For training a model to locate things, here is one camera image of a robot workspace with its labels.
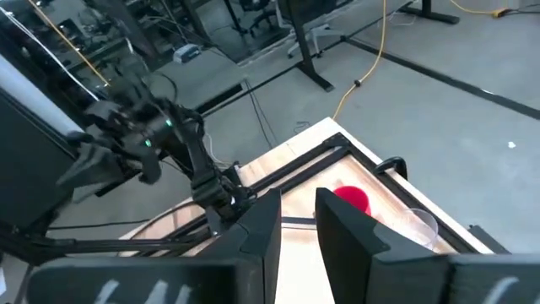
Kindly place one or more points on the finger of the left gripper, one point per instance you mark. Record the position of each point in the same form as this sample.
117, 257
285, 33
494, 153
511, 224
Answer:
149, 166
90, 169

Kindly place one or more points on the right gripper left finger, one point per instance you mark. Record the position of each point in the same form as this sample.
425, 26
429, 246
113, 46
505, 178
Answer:
169, 278

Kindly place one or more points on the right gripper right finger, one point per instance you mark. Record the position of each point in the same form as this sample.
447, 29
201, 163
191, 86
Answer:
401, 274

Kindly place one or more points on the red mug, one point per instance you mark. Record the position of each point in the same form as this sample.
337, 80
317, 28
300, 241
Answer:
352, 198

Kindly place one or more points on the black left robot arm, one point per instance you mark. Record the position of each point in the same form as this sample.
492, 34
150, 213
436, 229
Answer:
206, 177

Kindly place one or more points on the clear glass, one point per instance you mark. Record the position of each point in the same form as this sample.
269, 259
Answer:
422, 230

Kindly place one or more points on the grey side table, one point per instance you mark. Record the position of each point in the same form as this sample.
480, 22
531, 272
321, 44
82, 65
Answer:
29, 169

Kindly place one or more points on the white power box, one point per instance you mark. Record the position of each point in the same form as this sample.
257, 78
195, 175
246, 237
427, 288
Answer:
186, 53

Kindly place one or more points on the black desk leg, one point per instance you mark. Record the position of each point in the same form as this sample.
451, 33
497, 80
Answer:
306, 55

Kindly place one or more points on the white chair base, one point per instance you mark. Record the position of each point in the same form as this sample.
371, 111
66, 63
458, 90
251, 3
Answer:
314, 38

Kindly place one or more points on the black frame clamp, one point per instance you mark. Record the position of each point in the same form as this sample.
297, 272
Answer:
392, 164

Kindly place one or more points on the black table frame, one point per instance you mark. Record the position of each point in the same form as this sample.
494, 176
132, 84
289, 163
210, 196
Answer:
329, 154

